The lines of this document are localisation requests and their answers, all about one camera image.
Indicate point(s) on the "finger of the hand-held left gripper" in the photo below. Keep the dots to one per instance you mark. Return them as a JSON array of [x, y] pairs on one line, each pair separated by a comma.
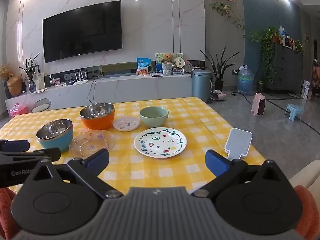
[[50, 153], [15, 145]]

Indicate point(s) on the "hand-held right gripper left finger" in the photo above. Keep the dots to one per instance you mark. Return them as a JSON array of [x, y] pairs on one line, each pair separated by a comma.
[[98, 158]]

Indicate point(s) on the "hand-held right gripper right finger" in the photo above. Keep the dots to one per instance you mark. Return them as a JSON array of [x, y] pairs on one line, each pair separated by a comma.
[[215, 162]]

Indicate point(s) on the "orange steel-lined bowl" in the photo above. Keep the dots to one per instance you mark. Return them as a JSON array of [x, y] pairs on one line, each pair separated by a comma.
[[97, 123]]

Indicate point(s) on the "white painted plate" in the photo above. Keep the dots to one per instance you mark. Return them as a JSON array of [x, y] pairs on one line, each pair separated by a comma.
[[160, 143]]

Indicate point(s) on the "green ceramic bowl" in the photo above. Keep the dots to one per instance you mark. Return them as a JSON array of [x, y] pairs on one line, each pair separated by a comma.
[[153, 121]]

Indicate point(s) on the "blue steel-lined bowl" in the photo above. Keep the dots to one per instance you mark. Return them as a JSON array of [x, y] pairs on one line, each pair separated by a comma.
[[58, 142]]

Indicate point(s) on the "clear glass sticker plate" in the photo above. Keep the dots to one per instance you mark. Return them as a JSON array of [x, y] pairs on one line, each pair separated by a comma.
[[93, 142]]

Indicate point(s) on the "white flat paddle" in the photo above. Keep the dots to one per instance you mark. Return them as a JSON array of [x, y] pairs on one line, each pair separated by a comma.
[[238, 141]]

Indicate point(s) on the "pink plastic basket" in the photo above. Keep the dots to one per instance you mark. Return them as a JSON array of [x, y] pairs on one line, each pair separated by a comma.
[[18, 111]]

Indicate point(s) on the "small white sticker plate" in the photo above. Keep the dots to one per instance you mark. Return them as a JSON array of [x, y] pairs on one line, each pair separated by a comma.
[[126, 125]]

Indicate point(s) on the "small grey chair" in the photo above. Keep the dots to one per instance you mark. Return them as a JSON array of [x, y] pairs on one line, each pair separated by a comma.
[[41, 105]]

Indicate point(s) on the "yellow checked tablecloth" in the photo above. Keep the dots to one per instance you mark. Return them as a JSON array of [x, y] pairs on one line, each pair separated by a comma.
[[192, 120]]

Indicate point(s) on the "brown vase with dried flowers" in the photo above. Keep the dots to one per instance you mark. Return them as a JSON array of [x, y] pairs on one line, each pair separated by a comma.
[[14, 86]]

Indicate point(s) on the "plant in glass vase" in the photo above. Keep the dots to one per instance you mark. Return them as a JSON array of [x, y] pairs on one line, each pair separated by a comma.
[[32, 86]]

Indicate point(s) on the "pink patterned bag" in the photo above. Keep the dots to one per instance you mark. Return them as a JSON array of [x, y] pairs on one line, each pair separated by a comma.
[[218, 95]]

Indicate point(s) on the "white photo card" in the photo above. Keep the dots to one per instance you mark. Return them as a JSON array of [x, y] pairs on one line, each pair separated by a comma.
[[39, 81]]

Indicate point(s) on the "pink space heater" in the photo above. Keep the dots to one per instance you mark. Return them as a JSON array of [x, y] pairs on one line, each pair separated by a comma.
[[260, 105]]

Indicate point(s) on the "blue grey trash can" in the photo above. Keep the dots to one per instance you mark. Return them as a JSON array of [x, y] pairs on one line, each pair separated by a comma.
[[202, 86]]

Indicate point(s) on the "white wifi router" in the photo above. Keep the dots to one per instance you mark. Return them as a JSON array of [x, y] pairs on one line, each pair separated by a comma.
[[80, 80]]

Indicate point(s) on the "marble tv cabinet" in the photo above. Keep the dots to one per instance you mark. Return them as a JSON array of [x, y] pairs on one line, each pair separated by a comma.
[[140, 90]]

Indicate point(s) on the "blue water jug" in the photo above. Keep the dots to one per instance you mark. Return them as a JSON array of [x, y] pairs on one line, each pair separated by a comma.
[[246, 82]]

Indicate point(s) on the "potted snake plant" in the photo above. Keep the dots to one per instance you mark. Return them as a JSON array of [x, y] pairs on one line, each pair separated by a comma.
[[219, 76]]

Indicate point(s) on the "cream sofa armrest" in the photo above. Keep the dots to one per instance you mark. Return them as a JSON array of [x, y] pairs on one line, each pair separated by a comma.
[[305, 175]]

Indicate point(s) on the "light blue plastic stool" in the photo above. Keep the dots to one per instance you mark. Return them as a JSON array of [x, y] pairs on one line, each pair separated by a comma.
[[293, 108]]

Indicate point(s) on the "brown round hand fan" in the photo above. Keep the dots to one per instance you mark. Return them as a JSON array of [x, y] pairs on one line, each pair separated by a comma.
[[189, 66]]

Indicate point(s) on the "blue snack bag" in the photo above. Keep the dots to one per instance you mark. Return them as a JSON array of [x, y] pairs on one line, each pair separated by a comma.
[[143, 67]]

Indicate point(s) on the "white ribbed pot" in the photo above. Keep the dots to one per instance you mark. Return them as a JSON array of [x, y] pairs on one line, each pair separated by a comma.
[[167, 69]]

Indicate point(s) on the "person's orange red clothing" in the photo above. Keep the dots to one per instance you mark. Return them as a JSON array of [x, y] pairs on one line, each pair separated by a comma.
[[308, 210]]

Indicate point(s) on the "white round hand fan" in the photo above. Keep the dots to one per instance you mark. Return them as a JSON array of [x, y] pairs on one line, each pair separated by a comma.
[[180, 62]]

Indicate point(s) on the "green painted canvas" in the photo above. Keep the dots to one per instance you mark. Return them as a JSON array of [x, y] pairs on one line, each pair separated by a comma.
[[178, 56]]

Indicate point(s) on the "brown teddy bear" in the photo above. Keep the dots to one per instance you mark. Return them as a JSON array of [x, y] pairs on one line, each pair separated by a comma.
[[167, 58]]

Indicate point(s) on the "dark grey cabinet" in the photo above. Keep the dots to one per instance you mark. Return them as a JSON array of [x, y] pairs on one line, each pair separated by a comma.
[[287, 67]]

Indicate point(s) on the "black flat television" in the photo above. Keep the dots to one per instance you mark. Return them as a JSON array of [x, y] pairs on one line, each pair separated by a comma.
[[82, 32]]

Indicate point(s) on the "trailing pothos plant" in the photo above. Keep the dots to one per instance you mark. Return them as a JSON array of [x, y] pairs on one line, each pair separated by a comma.
[[268, 40]]

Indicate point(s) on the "hanging vine plant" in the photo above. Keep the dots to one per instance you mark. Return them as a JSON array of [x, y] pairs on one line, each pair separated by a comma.
[[223, 8]]

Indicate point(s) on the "pink photo frame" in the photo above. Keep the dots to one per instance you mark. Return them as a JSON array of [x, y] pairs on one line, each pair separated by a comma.
[[56, 82]]

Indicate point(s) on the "white boxes by wall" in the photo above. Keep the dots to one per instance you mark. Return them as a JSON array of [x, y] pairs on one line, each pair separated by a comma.
[[307, 91]]

